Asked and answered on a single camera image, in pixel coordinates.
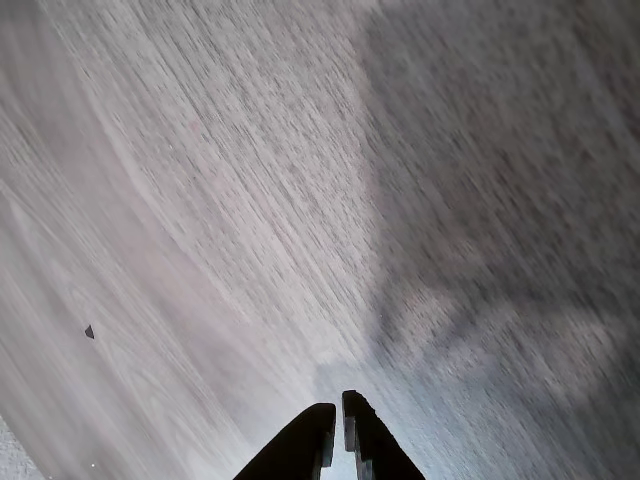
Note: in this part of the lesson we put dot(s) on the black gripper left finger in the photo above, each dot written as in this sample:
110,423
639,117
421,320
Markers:
300,445

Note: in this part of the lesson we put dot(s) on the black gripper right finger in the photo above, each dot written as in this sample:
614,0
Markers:
377,450

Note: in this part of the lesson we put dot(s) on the small black chip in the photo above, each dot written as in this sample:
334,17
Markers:
89,332

